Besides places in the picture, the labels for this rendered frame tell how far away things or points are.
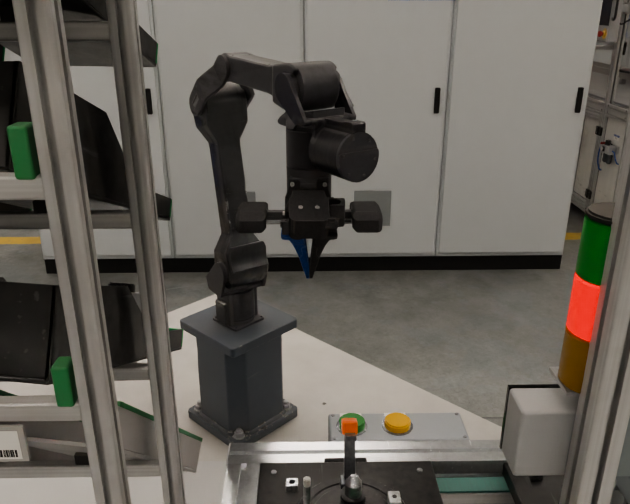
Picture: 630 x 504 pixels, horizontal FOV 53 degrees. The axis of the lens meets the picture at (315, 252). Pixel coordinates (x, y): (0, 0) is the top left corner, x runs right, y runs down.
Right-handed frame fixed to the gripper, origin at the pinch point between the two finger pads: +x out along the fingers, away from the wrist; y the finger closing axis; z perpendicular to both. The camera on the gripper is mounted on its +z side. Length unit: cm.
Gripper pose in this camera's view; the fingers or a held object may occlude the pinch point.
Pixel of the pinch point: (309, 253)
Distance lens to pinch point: 83.7
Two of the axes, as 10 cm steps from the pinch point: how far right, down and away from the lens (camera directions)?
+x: 0.0, 9.3, 3.7
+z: 0.2, 3.7, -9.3
